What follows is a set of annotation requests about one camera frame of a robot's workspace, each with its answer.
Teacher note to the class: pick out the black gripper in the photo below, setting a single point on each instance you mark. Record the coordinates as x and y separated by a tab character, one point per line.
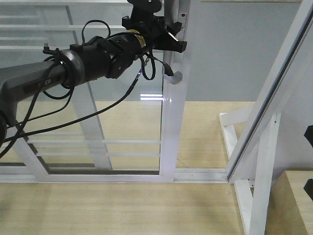
156	32

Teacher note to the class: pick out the white sliding glass door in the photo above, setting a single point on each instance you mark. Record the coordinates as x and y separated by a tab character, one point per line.
174	94

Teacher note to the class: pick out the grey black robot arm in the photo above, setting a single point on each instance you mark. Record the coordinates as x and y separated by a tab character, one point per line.
99	57

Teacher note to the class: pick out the white wooden support stand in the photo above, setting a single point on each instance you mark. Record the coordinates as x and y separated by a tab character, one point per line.
232	117

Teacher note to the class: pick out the white floor track rail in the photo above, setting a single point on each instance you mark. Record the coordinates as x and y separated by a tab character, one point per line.
201	175

